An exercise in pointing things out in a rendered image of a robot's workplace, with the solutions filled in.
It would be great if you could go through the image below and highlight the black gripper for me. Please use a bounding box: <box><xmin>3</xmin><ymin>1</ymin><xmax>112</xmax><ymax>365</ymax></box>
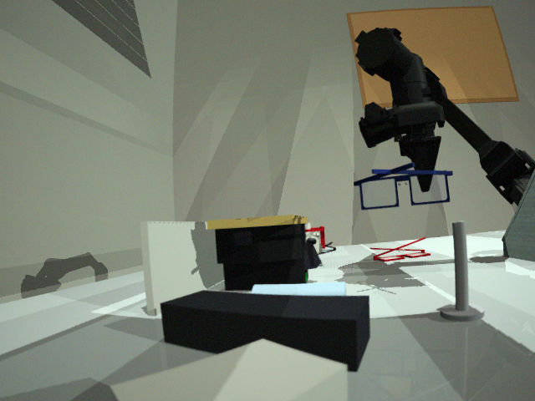
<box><xmin>392</xmin><ymin>82</ymin><xmax>446</xmax><ymax>192</ymax></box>

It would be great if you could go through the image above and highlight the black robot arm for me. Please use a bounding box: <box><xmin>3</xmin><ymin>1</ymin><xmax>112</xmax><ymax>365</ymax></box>
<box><xmin>354</xmin><ymin>27</ymin><xmax>535</xmax><ymax>206</ymax></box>

